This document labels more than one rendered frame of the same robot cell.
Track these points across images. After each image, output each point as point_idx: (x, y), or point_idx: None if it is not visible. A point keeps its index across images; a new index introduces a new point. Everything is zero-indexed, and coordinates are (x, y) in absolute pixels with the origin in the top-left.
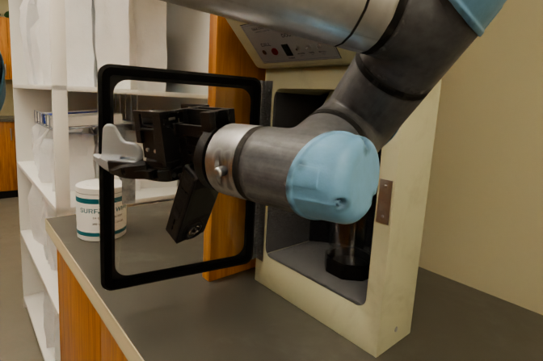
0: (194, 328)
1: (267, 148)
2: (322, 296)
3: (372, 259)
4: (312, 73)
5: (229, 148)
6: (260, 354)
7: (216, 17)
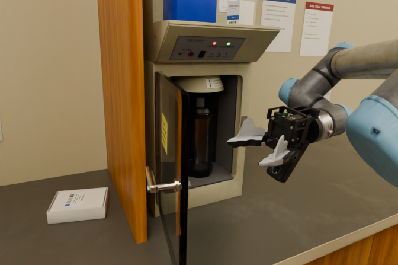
0: (207, 253)
1: (340, 117)
2: (212, 189)
3: (238, 154)
4: (198, 66)
5: (330, 121)
6: (236, 228)
7: (141, 22)
